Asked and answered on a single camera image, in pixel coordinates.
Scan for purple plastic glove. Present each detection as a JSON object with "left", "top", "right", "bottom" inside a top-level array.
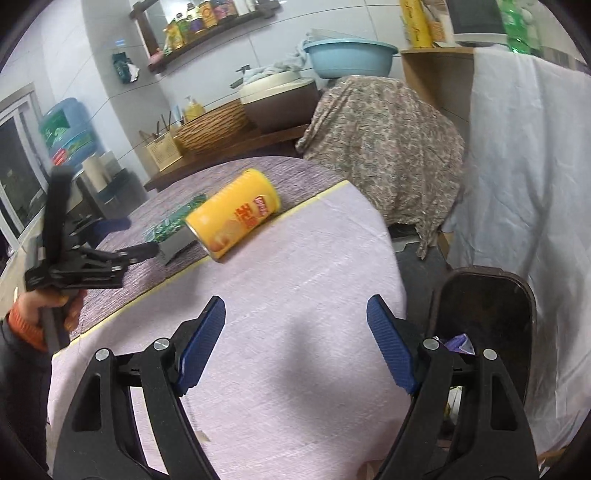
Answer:
[{"left": 444, "top": 333, "right": 476, "bottom": 355}]

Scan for black trash bin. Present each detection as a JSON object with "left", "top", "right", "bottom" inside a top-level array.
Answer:
[{"left": 427, "top": 267, "right": 539, "bottom": 444}]

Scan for left hand yellow nails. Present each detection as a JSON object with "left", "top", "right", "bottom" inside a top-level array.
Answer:
[{"left": 13, "top": 289, "right": 87, "bottom": 332}]

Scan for green patterned packet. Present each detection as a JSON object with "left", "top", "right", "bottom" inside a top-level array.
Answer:
[{"left": 144, "top": 194, "right": 207, "bottom": 243}]

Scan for purple woven table mat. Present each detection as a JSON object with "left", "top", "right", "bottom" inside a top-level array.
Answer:
[{"left": 72, "top": 157, "right": 344, "bottom": 337}]

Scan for water dispenser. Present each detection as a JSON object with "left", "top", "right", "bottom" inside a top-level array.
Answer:
[{"left": 74, "top": 156, "right": 148, "bottom": 219}]

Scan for paper towel roll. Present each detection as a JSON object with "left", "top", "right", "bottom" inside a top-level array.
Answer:
[{"left": 82, "top": 155, "right": 112, "bottom": 192}]

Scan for chopstick holder box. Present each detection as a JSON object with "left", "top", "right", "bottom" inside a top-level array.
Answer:
[{"left": 146, "top": 133, "right": 182, "bottom": 171}]

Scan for blue water jug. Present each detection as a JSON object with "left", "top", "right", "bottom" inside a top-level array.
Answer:
[{"left": 39, "top": 97, "right": 104, "bottom": 169}]

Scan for yellow chips canister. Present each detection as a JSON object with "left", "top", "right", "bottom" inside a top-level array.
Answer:
[{"left": 185, "top": 169, "right": 280, "bottom": 260}]

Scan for woven wicker basket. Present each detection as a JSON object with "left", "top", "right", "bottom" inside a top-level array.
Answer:
[{"left": 173, "top": 100, "right": 253, "bottom": 154}]

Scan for yellow soap dispenser bottle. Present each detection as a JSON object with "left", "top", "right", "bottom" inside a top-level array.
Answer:
[{"left": 183, "top": 96, "right": 206, "bottom": 122}]

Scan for pink tablecloth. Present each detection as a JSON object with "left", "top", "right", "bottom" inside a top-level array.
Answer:
[{"left": 47, "top": 181, "right": 410, "bottom": 479}]

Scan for brass faucet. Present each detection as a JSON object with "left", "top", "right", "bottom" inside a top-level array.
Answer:
[{"left": 229, "top": 64, "right": 250, "bottom": 90}]

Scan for brown rice cooker pot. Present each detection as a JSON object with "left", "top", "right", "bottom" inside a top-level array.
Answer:
[{"left": 239, "top": 71, "right": 320, "bottom": 133}]

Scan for white cloth cover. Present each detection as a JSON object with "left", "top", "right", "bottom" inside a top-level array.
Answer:
[{"left": 448, "top": 47, "right": 590, "bottom": 452}]

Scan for wooden framed mirror shelf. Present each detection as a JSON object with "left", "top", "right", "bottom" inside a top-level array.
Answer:
[{"left": 128, "top": 0, "right": 283, "bottom": 74}]

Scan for floral cloth covered object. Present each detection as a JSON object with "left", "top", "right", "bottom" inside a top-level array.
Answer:
[{"left": 297, "top": 75, "right": 465, "bottom": 259}]

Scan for light blue plastic basin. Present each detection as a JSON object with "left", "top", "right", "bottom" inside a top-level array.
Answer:
[{"left": 304, "top": 38, "right": 399, "bottom": 80}]

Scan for yellow wrap roll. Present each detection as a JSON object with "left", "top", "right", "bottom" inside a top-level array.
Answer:
[{"left": 400, "top": 0, "right": 433, "bottom": 49}]

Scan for green soda bottle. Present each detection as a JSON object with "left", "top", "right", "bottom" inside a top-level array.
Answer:
[{"left": 498, "top": 0, "right": 542, "bottom": 57}]

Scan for white microwave oven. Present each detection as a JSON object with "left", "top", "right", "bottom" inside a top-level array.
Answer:
[{"left": 446, "top": 0, "right": 507, "bottom": 44}]

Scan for window frame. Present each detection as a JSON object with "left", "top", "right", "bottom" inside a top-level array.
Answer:
[{"left": 1, "top": 83, "right": 50, "bottom": 259}]

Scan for green tissue pack on wall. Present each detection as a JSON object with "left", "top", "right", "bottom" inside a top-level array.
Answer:
[{"left": 111, "top": 52, "right": 139, "bottom": 85}]

